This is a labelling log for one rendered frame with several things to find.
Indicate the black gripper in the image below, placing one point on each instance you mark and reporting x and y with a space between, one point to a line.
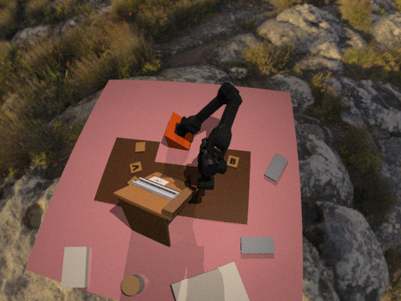
204 182

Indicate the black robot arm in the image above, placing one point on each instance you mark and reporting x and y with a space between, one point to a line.
211 159

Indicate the grey rectangular tile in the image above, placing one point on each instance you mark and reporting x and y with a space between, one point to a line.
257 245
275 168

